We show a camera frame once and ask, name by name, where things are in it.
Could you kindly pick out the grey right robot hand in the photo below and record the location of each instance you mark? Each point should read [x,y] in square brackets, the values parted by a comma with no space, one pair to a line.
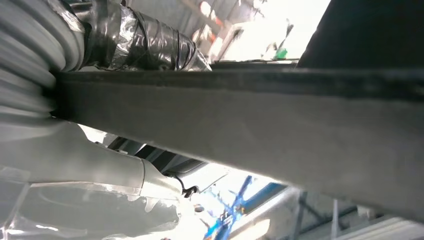
[82,159]

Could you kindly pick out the blue wheeled shelf cart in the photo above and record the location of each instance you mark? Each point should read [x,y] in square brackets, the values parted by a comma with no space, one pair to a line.
[261,195]

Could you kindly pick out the green plastic bottle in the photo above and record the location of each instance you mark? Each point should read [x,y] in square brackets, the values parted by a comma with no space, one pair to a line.
[281,54]

